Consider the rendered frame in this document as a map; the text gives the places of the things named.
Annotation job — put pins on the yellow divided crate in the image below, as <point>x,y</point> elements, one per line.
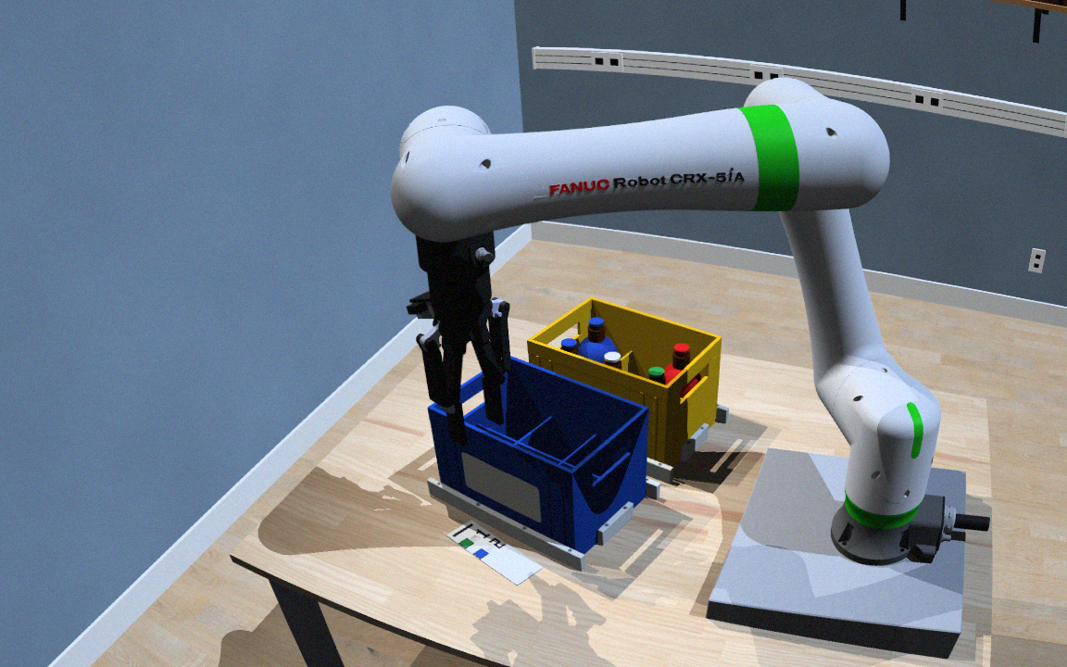
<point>643,341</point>

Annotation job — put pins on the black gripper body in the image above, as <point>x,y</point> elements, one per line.
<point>452,295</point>

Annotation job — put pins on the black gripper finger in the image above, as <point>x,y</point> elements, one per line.
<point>443,376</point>
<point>490,349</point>

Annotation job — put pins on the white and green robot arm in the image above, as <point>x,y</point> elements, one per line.
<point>458,180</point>

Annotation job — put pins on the white paper pick list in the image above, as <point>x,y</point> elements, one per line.
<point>494,552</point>

